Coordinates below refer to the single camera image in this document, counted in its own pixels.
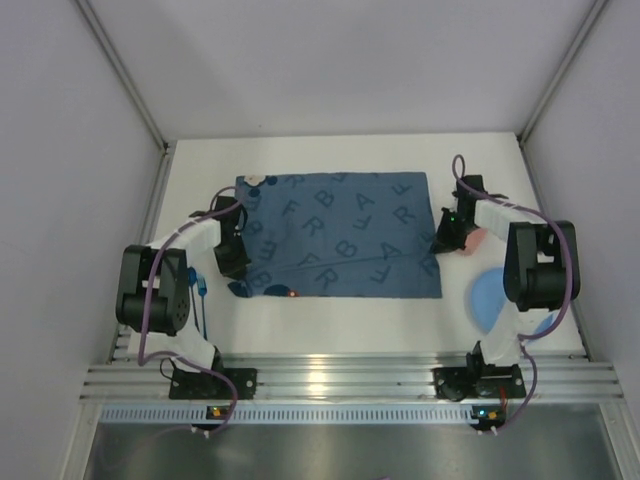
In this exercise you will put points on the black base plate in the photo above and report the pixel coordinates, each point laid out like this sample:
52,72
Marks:
200,386
460,383

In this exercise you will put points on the aluminium front rail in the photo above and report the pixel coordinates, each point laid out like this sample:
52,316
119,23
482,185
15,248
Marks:
403,378

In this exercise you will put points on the blue plastic spoon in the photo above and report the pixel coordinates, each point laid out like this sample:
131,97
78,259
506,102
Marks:
192,280

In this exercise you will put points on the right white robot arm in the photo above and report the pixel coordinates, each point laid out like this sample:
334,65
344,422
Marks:
540,273

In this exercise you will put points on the blue plastic plate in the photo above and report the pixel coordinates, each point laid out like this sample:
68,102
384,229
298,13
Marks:
486,300

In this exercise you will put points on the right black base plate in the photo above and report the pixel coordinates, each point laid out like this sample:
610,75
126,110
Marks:
460,383

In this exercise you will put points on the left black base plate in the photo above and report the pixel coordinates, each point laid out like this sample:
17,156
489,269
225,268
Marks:
200,386

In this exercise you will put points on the pink plastic cup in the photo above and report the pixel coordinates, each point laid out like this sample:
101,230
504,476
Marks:
472,242

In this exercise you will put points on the blue lettered cloth placemat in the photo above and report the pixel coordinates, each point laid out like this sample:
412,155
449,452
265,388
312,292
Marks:
342,234

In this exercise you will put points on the slotted white cable duct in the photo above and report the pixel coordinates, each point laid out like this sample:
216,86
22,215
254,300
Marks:
299,414

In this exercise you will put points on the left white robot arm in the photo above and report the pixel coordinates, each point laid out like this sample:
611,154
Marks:
158,281

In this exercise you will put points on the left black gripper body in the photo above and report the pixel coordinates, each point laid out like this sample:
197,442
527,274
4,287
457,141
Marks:
232,261

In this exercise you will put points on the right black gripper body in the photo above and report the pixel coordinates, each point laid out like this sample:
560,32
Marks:
447,240

